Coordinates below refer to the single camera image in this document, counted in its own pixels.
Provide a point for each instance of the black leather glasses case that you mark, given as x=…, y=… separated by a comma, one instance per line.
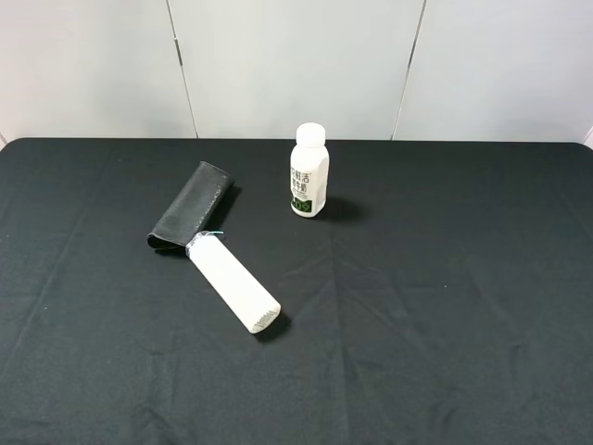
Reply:
x=189, y=212

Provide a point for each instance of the white milk bottle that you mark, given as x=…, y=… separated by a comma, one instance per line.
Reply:
x=309, y=170

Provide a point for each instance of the white rectangular tube box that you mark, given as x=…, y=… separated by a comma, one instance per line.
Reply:
x=248, y=299

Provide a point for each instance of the black tablecloth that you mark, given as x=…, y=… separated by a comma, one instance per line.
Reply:
x=444, y=296

